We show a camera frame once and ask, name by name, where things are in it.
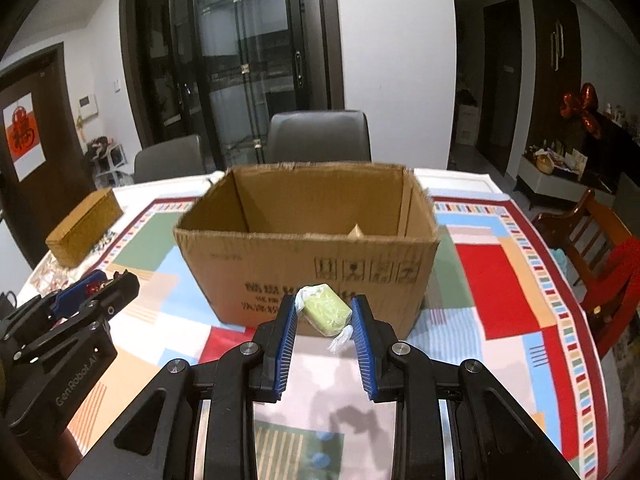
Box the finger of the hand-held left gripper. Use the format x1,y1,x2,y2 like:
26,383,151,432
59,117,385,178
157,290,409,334
0,269,108,346
12,270,141,362

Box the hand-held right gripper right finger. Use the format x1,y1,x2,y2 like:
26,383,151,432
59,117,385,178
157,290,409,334
349,294,581,480

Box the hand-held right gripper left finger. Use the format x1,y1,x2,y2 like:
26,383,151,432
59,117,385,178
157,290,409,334
65,294,299,480

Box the green cake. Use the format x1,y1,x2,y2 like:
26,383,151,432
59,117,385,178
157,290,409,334
296,284,357,353

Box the brown cardboard box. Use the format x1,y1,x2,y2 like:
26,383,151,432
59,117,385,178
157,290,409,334
172,160,442,341

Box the tile patterned cloth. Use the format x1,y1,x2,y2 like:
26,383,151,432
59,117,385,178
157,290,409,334
30,225,121,293

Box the woven rattan lidded basket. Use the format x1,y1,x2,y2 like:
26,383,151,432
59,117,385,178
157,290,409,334
45,187,125,268

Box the white shoe rack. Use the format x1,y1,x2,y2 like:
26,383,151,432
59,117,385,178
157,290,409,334
85,135,130,186

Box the dark wooden door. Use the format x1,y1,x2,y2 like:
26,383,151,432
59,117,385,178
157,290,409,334
0,42,96,271

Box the grey leather dining chair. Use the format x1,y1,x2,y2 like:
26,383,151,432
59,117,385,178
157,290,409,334
134,135,206,185
267,109,372,165

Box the colourful patchwork tablecloth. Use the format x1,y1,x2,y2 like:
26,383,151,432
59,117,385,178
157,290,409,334
20,167,626,480

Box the red white door poster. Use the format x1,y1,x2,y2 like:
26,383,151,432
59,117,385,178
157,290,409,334
2,92,47,183

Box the white low table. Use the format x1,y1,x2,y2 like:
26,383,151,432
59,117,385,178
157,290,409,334
515,147,616,206

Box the white box on floor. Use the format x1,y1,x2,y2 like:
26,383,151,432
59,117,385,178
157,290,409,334
459,102,481,147

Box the dark framed glass sliding door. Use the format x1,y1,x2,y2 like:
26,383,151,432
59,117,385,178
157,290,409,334
119,0,346,171

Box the brown wooden chair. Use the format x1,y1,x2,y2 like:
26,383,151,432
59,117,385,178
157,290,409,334
532,189,640,356

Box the red garment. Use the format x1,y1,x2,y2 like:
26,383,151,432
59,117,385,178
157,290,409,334
580,237,640,356

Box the dark interior door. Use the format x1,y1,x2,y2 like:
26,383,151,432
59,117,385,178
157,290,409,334
482,0,523,176

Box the red foil balloons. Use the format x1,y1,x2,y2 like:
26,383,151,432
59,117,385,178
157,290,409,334
559,85,603,141

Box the dark sideboard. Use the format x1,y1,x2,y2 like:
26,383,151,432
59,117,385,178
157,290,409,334
600,110,640,171

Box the tall dark wooden cabinet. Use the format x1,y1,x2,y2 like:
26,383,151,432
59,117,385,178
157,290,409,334
527,0,583,161

